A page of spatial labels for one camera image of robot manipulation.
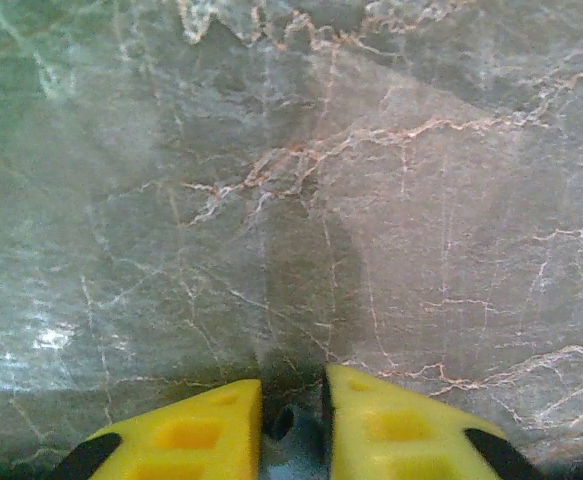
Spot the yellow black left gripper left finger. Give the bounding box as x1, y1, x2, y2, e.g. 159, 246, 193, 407
45, 378, 263, 480

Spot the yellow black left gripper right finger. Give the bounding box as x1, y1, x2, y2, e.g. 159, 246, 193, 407
322, 363, 547, 480

